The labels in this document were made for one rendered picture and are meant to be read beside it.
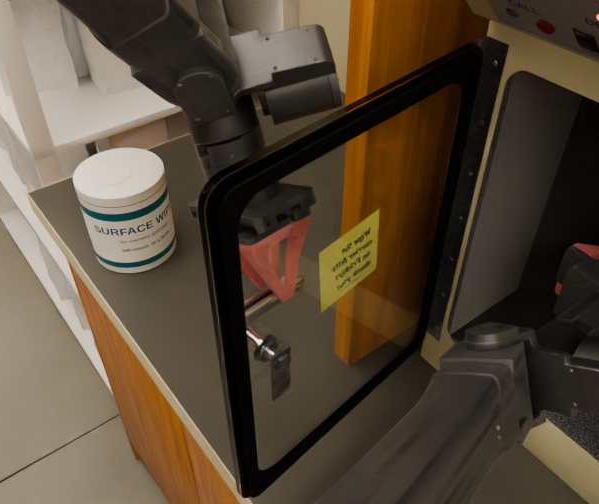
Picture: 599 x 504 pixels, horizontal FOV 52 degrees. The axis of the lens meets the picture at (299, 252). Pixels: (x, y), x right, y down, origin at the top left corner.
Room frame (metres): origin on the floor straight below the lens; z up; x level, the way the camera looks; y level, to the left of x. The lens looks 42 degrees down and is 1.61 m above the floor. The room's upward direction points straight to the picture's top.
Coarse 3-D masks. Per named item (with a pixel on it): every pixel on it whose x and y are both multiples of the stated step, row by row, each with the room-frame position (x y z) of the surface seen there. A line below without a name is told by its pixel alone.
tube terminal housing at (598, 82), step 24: (528, 48) 0.50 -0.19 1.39; (552, 48) 0.48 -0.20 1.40; (504, 72) 0.51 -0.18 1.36; (552, 72) 0.47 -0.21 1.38; (576, 72) 0.46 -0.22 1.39; (480, 168) 0.51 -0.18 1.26; (432, 336) 0.52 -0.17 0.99; (432, 360) 0.51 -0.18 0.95; (552, 432) 0.38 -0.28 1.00; (552, 456) 0.37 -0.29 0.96; (576, 456) 0.35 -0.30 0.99; (576, 480) 0.34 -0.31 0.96
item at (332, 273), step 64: (384, 128) 0.42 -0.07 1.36; (448, 128) 0.49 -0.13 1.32; (320, 192) 0.37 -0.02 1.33; (384, 192) 0.43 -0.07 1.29; (256, 256) 0.32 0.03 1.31; (320, 256) 0.37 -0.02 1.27; (384, 256) 0.43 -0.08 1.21; (256, 320) 0.32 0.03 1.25; (320, 320) 0.37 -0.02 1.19; (384, 320) 0.44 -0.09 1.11; (256, 384) 0.32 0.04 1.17; (320, 384) 0.38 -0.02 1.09
